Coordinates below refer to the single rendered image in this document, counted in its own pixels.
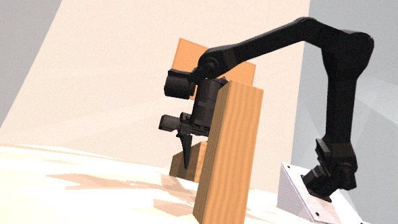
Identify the brown wooden board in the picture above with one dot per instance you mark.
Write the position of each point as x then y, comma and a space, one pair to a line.
192, 173

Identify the wooden post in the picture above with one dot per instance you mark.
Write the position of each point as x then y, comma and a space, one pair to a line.
224, 184

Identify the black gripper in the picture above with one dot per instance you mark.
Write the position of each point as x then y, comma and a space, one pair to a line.
200, 124

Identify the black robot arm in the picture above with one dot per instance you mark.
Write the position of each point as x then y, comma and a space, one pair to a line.
345, 55

